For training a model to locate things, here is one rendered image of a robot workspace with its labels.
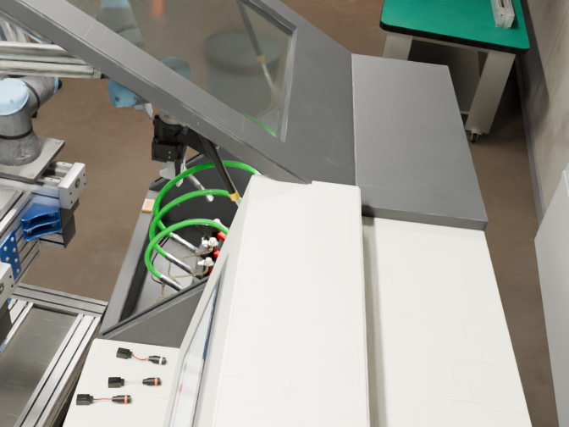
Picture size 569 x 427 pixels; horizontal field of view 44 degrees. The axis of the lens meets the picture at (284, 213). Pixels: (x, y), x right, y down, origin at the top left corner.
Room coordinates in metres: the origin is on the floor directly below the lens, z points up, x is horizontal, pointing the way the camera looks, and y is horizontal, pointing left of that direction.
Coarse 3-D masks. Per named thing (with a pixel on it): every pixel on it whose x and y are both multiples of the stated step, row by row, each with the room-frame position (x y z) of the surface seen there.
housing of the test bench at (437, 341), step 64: (384, 64) 1.82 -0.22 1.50; (384, 128) 1.48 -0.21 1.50; (448, 128) 1.53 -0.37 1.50; (384, 192) 1.22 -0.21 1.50; (448, 192) 1.25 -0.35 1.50; (384, 256) 1.05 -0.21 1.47; (448, 256) 1.08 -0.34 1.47; (384, 320) 0.88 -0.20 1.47; (448, 320) 0.90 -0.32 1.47; (384, 384) 0.74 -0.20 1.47; (448, 384) 0.76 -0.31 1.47; (512, 384) 0.78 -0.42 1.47
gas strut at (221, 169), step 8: (200, 136) 1.17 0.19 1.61; (208, 144) 1.17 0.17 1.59; (208, 152) 1.18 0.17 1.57; (216, 152) 1.18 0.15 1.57; (216, 160) 1.18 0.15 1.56; (216, 168) 1.18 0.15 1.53; (224, 168) 1.19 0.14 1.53; (224, 176) 1.18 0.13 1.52; (224, 184) 1.18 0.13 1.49; (232, 184) 1.19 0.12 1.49; (232, 192) 1.18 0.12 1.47; (232, 200) 1.18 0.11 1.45
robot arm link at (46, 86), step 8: (0, 24) 1.90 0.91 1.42; (8, 24) 1.91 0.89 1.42; (0, 32) 1.90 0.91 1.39; (8, 32) 1.90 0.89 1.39; (16, 32) 1.91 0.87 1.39; (0, 40) 1.90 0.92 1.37; (8, 40) 1.90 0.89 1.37; (16, 40) 1.91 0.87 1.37; (24, 40) 1.92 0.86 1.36; (24, 80) 1.87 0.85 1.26; (32, 80) 1.88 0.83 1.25; (40, 80) 1.90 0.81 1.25; (48, 80) 1.93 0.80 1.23; (56, 80) 1.96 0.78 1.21; (40, 88) 1.88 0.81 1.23; (48, 88) 1.92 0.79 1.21; (56, 88) 1.96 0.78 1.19; (40, 96) 1.86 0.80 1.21; (48, 96) 1.91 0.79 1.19; (40, 104) 1.86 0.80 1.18
